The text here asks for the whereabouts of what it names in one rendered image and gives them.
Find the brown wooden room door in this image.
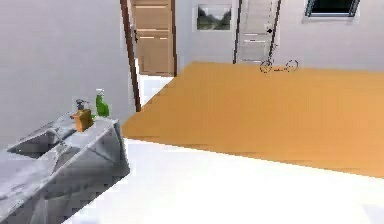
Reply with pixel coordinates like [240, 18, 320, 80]
[130, 0, 178, 78]

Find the green spray bottle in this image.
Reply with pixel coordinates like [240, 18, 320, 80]
[95, 88, 110, 118]

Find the framed landscape picture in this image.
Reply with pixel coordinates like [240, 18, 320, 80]
[193, 3, 234, 33]

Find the white panelled room door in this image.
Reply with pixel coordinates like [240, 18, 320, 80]
[233, 0, 282, 65]

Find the orange soap dispenser bottle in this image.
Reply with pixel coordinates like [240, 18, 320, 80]
[69, 98, 95, 133]

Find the grey sink counter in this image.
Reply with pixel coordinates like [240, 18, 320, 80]
[0, 111, 131, 224]

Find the grey sink faucet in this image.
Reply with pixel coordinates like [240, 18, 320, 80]
[45, 127, 68, 146]

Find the dark window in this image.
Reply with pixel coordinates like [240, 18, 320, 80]
[304, 0, 362, 18]

